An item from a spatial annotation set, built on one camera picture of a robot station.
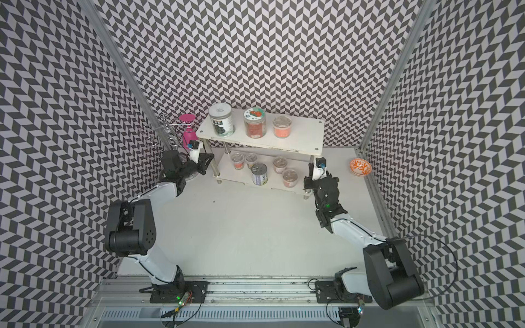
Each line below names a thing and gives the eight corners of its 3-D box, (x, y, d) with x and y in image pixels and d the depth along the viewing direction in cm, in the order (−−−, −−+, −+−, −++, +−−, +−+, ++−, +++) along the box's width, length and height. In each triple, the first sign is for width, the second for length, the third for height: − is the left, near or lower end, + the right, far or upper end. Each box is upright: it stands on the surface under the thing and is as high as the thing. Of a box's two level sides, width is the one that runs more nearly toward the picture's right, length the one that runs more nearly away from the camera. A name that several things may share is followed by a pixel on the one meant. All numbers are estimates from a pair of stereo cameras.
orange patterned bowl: (350, 177, 108) (353, 171, 104) (346, 164, 114) (349, 158, 110) (369, 177, 108) (373, 171, 104) (364, 164, 114) (368, 158, 110)
